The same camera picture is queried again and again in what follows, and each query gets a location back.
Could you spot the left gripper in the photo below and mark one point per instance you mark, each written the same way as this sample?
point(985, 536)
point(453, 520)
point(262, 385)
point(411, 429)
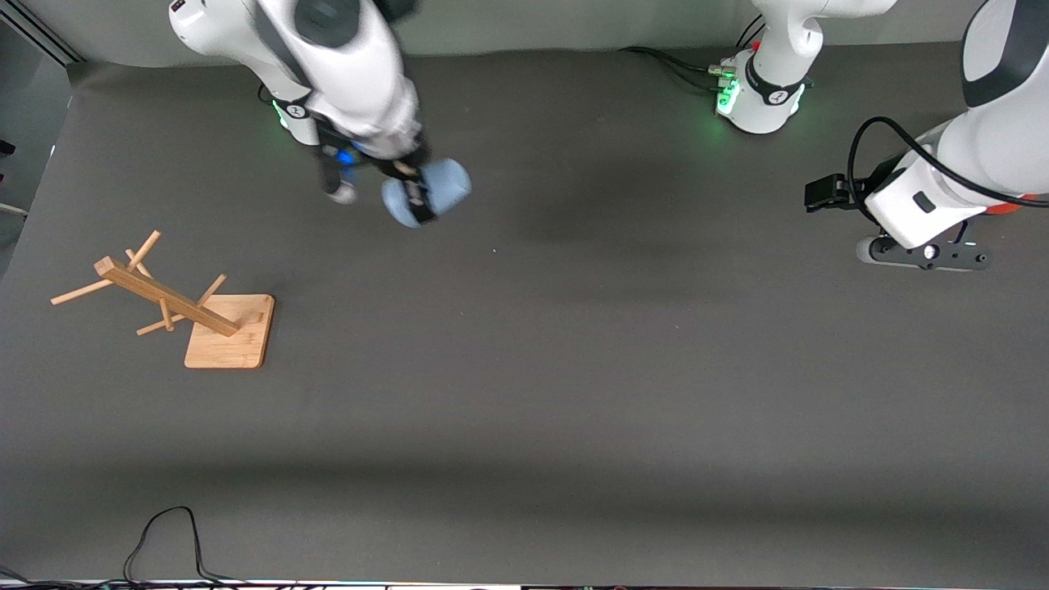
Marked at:
point(862, 188)

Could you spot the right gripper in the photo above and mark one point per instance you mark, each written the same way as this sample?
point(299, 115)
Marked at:
point(405, 168)

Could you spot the light blue cup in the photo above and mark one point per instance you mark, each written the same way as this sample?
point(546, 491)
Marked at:
point(451, 184)

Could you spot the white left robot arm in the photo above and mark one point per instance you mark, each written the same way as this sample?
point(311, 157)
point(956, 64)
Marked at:
point(1008, 82)

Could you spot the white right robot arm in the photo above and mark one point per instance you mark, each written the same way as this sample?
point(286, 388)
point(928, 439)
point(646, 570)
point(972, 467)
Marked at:
point(344, 57)

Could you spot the wooden cup rack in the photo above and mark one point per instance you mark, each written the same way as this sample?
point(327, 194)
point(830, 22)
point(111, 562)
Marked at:
point(233, 336)

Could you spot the orange cylindrical can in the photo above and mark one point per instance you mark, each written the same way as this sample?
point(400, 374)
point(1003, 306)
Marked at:
point(1012, 207)

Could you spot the dark metal frame rail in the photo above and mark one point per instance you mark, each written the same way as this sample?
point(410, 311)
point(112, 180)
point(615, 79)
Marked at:
point(41, 33)

